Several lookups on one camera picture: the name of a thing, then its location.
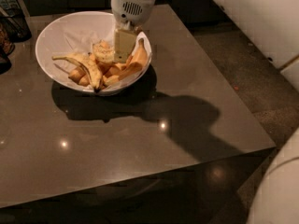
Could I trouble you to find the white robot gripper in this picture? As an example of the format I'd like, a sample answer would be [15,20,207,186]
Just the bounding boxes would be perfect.
[111,0,156,63]

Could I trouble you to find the speckled yellow banana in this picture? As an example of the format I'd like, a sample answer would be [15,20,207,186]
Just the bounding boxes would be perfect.
[93,40,114,63]

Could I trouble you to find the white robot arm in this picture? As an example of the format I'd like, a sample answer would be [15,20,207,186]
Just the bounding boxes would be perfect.
[160,0,299,224]

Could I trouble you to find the orange banana at right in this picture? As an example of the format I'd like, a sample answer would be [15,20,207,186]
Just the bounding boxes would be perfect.
[104,38,148,87]

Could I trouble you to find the orange banana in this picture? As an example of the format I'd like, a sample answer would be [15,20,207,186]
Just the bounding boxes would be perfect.
[104,38,148,87]
[68,67,90,87]

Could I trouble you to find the yellow banana with long stem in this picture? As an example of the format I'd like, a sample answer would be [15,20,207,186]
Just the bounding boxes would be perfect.
[51,52,103,92]

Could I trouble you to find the white bowl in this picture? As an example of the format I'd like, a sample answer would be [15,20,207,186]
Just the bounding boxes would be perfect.
[35,10,153,97]

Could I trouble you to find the orange banana at bottom left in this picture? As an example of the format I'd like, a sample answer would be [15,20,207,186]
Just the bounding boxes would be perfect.
[68,67,90,87]

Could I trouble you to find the dark cabinets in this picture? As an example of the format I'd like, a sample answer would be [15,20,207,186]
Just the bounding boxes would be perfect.
[23,0,229,24]

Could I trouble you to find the brown object at left edge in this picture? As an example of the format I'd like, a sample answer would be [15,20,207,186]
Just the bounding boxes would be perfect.
[0,23,15,55]

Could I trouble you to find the dark object at left edge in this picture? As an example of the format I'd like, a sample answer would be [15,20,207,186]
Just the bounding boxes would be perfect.
[0,47,11,75]

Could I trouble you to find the black wire basket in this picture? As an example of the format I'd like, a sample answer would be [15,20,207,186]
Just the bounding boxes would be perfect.
[0,8,32,43]

